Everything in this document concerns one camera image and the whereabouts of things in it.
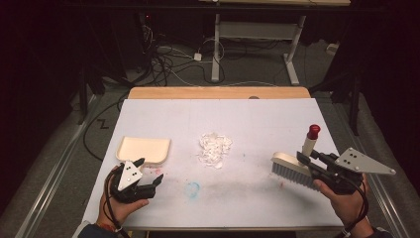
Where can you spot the white table cover sheet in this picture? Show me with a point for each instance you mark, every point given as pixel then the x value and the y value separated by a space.
pixel 231 198

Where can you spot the white power adapter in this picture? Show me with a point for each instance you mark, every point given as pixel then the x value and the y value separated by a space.
pixel 197 57

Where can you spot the pile of white paper scraps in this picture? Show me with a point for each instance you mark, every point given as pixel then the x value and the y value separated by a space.
pixel 214 150

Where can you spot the white metal desk frame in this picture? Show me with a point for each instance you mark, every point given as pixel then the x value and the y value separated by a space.
pixel 216 49

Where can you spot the person's left hand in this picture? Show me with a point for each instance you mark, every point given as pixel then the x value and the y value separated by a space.
pixel 120 210

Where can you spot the white brush with red cap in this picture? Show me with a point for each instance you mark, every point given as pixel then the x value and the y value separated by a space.
pixel 287 163

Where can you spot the cream plastic dustpan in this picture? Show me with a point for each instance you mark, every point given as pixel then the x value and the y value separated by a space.
pixel 143 149

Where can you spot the person's right hand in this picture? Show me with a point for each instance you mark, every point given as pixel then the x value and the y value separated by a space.
pixel 346 206

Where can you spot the metal floor rail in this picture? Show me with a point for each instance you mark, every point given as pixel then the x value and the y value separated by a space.
pixel 49 178
pixel 389 208

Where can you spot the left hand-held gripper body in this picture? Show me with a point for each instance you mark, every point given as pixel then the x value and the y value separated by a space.
pixel 129 177

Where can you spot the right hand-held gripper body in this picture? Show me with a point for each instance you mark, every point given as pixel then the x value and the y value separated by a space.
pixel 358 162

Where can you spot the black metal stand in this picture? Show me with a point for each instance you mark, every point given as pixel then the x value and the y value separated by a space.
pixel 82 99
pixel 355 105

